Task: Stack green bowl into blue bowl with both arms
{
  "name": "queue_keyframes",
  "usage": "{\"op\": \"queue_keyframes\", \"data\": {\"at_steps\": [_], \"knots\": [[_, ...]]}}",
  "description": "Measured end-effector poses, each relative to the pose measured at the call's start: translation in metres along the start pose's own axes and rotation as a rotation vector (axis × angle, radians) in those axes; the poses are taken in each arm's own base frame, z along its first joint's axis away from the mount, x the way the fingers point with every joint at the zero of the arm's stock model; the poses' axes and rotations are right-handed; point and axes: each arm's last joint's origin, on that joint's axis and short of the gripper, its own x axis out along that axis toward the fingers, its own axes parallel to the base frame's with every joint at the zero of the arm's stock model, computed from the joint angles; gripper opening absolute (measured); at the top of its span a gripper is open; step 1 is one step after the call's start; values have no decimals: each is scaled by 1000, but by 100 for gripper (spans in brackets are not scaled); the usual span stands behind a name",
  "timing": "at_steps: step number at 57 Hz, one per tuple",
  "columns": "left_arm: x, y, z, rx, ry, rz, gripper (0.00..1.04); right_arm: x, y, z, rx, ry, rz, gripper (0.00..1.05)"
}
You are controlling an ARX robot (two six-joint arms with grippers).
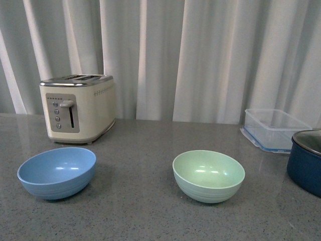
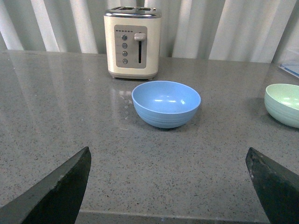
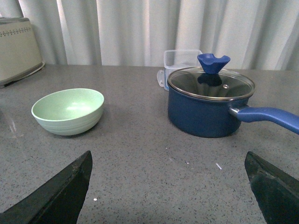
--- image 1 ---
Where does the cream two-slot toaster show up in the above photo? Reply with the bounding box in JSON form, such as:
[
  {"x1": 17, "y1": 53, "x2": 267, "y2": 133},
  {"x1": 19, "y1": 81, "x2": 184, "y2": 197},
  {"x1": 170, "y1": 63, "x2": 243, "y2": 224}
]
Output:
[{"x1": 40, "y1": 74, "x2": 116, "y2": 144}]

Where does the blue plastic bowl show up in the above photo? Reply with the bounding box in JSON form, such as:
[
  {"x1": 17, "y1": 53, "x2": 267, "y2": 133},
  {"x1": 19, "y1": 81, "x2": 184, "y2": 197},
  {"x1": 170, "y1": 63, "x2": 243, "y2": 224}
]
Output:
[{"x1": 17, "y1": 147, "x2": 96, "y2": 200}]

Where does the clear plastic food container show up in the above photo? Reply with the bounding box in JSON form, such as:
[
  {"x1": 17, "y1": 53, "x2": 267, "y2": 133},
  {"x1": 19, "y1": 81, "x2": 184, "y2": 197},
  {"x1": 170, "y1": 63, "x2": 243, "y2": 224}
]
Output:
[{"x1": 240, "y1": 108, "x2": 312, "y2": 153}]

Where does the dark blue pot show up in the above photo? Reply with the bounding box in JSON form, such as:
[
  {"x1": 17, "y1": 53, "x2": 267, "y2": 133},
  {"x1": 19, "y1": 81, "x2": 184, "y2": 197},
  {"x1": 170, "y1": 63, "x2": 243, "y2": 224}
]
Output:
[{"x1": 287, "y1": 130, "x2": 320, "y2": 197}]

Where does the white pleated curtain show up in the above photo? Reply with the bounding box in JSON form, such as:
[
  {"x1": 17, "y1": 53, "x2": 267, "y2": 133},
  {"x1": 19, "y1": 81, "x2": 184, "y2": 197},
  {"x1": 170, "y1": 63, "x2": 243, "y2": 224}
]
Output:
[{"x1": 1, "y1": 1, "x2": 320, "y2": 129}]

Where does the green plastic bowl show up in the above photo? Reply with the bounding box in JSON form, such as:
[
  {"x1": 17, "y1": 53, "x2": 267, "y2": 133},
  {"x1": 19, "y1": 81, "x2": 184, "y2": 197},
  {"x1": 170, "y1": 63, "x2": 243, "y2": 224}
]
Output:
[{"x1": 172, "y1": 150, "x2": 245, "y2": 203}]

